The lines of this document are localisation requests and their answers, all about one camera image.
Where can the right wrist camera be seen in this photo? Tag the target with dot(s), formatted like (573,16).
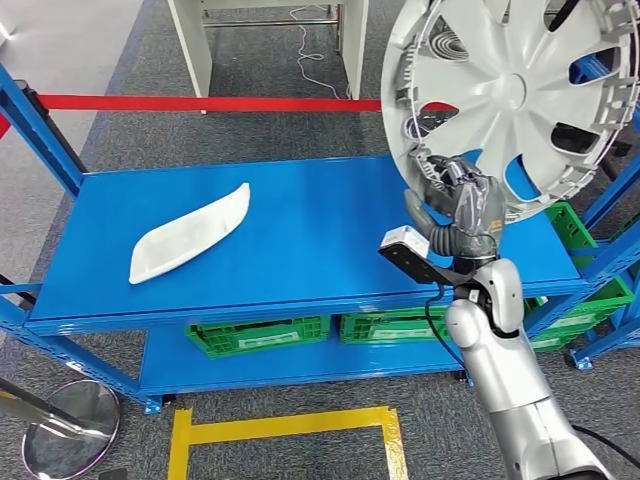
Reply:
(404,242)

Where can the yellow floor tape square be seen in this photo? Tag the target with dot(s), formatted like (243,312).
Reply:
(280,425)

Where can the blue steel shelf rack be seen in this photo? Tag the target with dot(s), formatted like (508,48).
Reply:
(612,195)
(310,225)

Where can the white desk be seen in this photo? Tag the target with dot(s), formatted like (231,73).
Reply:
(192,46)

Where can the green plastic crate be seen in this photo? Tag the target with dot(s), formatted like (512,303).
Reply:
(260,338)
(564,225)
(390,328)

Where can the silver plastic hubcap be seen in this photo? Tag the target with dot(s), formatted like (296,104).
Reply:
(505,86)

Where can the transparent plastic wrap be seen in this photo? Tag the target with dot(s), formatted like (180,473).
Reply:
(482,218)

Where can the red barrier belt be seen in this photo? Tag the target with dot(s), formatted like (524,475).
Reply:
(4,127)
(200,104)

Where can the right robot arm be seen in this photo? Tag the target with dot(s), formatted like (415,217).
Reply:
(505,378)

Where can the chrome stanchion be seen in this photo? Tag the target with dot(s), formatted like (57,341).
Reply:
(75,430)

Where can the white curved plastic part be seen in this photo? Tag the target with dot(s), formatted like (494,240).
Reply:
(185,235)

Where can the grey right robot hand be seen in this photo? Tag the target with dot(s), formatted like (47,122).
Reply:
(480,212)

